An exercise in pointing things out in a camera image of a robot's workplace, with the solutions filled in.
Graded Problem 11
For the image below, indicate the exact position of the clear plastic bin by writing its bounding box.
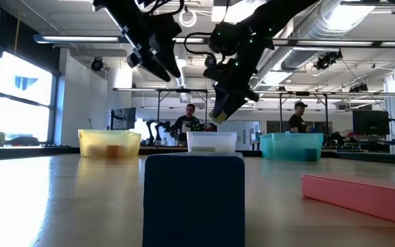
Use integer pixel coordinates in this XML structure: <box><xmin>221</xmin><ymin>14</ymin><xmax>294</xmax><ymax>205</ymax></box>
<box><xmin>186</xmin><ymin>131</ymin><xmax>238</xmax><ymax>153</ymax></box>

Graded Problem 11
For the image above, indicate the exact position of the person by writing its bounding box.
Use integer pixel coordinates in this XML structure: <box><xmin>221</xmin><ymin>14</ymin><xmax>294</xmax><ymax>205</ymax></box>
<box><xmin>171</xmin><ymin>103</ymin><xmax>202</xmax><ymax>143</ymax></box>
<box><xmin>288</xmin><ymin>101</ymin><xmax>310</xmax><ymax>134</ymax></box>

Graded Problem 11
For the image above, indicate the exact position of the large bright window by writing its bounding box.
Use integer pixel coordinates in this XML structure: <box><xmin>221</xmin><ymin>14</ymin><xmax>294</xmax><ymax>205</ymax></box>
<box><xmin>0</xmin><ymin>51</ymin><xmax>54</xmax><ymax>143</ymax></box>

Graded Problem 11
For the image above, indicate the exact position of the black computer monitor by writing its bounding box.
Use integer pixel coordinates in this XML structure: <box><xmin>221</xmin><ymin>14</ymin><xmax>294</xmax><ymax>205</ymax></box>
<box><xmin>110</xmin><ymin>107</ymin><xmax>137</xmax><ymax>130</ymax></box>
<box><xmin>352</xmin><ymin>109</ymin><xmax>390</xmax><ymax>137</ymax></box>

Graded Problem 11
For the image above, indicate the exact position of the teal translucent plastic bin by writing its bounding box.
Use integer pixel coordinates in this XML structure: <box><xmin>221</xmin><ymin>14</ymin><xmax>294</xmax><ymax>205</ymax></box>
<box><xmin>259</xmin><ymin>132</ymin><xmax>324</xmax><ymax>162</ymax></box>

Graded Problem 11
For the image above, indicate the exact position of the black ceiling camera rig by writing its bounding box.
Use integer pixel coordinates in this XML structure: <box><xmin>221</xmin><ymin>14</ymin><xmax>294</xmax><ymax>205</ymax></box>
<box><xmin>313</xmin><ymin>50</ymin><xmax>343</xmax><ymax>71</ymax></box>

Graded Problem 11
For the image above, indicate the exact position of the blue cylinder block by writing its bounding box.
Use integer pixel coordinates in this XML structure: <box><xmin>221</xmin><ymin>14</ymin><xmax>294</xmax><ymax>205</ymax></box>
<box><xmin>303</xmin><ymin>148</ymin><xmax>319</xmax><ymax>161</ymax></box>

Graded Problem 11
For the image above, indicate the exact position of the silver ventilation duct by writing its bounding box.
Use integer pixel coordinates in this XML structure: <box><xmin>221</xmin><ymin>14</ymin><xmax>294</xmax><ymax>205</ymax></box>
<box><xmin>252</xmin><ymin>0</ymin><xmax>376</xmax><ymax>86</ymax></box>

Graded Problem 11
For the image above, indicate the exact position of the long ceiling light bar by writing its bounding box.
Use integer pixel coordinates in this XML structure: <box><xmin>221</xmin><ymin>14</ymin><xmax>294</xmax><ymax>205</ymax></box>
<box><xmin>32</xmin><ymin>34</ymin><xmax>123</xmax><ymax>45</ymax></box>

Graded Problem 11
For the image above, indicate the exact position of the yellow translucent plastic bin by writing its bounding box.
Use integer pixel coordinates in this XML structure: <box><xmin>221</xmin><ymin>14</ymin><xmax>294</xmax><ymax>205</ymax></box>
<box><xmin>77</xmin><ymin>129</ymin><xmax>142</xmax><ymax>159</ymax></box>

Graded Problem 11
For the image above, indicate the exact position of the blue long rectangular block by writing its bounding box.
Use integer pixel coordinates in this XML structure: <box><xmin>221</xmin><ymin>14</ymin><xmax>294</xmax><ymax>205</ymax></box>
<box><xmin>142</xmin><ymin>152</ymin><xmax>246</xmax><ymax>247</ymax></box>

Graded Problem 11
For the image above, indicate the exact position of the red long rectangular block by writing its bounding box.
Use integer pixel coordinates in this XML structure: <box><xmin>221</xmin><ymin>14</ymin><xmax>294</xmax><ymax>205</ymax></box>
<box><xmin>106</xmin><ymin>144</ymin><xmax>127</xmax><ymax>159</ymax></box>
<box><xmin>301</xmin><ymin>173</ymin><xmax>395</xmax><ymax>226</ymax></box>

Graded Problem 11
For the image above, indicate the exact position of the green cube block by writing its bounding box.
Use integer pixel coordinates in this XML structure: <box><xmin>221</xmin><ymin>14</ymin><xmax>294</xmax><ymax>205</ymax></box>
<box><xmin>209</xmin><ymin>110</ymin><xmax>229</xmax><ymax>125</ymax></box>

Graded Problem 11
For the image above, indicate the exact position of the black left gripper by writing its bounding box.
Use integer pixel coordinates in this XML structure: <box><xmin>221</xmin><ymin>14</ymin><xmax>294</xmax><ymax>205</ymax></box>
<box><xmin>121</xmin><ymin>13</ymin><xmax>183</xmax><ymax>84</ymax></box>

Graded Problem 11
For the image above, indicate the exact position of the white cable coil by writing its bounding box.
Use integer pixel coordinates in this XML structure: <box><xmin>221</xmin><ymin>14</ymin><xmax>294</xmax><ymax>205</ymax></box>
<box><xmin>178</xmin><ymin>9</ymin><xmax>198</xmax><ymax>28</ymax></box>

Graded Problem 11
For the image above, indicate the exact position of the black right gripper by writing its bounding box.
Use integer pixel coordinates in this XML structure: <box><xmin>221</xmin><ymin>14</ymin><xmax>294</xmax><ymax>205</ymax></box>
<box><xmin>202</xmin><ymin>57</ymin><xmax>261</xmax><ymax>120</ymax></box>

